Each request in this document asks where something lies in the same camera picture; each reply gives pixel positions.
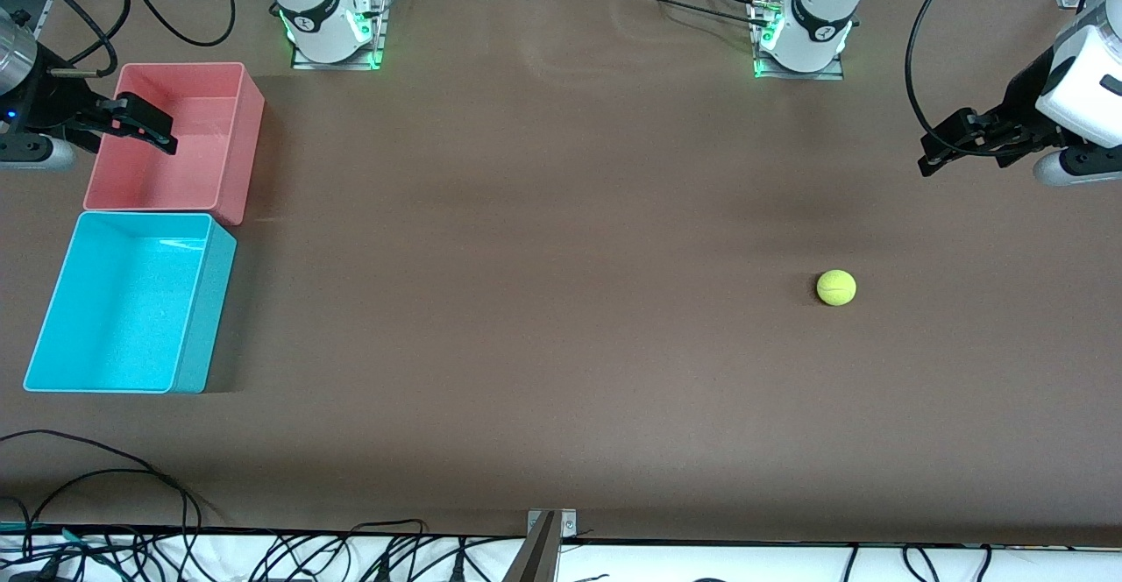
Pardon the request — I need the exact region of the thin teal cable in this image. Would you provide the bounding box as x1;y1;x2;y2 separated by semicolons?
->
0;521;119;557

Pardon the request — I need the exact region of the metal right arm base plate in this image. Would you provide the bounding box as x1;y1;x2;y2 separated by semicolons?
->
291;0;388;71

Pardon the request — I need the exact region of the pink plastic bin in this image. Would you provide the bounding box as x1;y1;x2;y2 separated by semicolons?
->
83;61;266;226

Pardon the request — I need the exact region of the blue plastic bin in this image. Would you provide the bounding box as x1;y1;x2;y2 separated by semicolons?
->
23;211;238;394

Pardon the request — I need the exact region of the yellow tennis ball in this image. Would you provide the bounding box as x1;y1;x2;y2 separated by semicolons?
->
816;269;857;307

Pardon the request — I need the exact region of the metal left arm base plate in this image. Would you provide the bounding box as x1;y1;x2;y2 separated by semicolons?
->
752;0;846;82

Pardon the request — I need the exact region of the small metal table bracket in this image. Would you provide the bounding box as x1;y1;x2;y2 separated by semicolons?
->
526;508;578;541

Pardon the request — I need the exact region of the black arm base cable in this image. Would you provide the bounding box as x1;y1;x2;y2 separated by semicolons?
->
614;0;772;29

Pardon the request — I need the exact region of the dark grey metal bar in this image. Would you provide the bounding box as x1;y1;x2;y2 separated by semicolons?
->
501;512;562;582

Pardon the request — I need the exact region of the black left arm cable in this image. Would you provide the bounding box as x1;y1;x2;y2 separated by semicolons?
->
905;0;1002;159

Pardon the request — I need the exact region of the long black table cable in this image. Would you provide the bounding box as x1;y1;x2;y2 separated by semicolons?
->
0;429;204;557

